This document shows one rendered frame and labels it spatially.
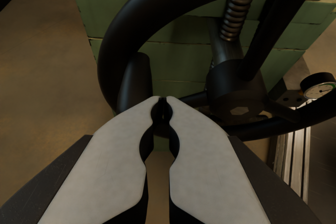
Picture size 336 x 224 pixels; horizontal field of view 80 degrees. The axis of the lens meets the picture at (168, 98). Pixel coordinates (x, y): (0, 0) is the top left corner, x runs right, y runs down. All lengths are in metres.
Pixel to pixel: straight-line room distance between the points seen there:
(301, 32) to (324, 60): 1.37
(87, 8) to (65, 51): 1.10
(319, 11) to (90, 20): 0.33
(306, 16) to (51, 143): 1.09
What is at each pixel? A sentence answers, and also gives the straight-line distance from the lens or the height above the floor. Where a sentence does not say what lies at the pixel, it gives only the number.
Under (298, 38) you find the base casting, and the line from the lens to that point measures 0.47.
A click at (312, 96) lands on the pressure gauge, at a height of 0.64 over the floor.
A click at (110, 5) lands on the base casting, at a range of 0.37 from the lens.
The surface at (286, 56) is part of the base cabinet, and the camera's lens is 0.50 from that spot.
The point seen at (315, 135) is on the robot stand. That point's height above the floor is 0.21.
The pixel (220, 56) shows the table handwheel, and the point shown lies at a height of 0.82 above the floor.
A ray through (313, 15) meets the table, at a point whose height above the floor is 0.85.
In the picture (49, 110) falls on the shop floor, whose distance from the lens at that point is 1.24.
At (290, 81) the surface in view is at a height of 0.62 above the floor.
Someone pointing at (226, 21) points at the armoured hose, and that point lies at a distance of 0.25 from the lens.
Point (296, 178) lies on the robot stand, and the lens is 0.94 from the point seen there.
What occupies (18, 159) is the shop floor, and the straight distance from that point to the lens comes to 1.19.
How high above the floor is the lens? 0.99
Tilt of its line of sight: 58 degrees down
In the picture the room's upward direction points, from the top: 8 degrees clockwise
